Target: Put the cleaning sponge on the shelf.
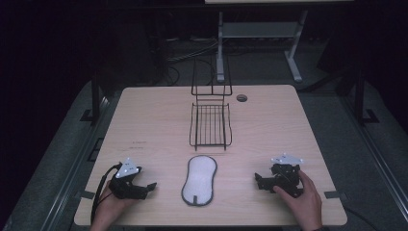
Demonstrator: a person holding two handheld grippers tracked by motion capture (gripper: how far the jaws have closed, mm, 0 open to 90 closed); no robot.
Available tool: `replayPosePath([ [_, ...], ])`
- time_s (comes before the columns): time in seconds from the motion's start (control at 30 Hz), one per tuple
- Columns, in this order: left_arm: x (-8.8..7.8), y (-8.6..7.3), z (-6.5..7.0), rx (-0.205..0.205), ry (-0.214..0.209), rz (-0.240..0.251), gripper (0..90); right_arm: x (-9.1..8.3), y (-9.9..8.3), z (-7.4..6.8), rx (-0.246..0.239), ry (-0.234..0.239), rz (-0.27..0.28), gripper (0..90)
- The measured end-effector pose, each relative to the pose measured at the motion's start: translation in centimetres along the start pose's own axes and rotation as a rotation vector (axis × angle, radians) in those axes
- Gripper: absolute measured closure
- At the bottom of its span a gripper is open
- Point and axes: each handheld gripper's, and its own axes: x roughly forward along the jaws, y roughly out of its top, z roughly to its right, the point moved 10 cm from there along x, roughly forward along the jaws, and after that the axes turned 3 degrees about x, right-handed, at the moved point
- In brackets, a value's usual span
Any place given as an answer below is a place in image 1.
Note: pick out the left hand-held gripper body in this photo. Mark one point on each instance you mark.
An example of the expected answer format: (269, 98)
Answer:
(126, 179)

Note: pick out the person's left hand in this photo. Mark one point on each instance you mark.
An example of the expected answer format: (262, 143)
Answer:
(110, 207)

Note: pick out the black metal post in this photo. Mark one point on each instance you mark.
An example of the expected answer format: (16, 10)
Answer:
(361, 96)
(95, 96)

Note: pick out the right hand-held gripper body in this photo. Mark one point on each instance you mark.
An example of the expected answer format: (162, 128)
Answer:
(285, 178)

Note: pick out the grey metal stand frame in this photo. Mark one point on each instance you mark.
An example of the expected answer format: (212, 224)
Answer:
(256, 30)

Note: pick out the wooden table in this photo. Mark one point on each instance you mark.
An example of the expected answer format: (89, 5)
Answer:
(160, 128)

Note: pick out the white pad with grey edge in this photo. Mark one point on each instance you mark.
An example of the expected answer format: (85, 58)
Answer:
(198, 179)

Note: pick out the person's right hand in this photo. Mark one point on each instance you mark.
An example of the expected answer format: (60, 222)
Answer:
(303, 202)

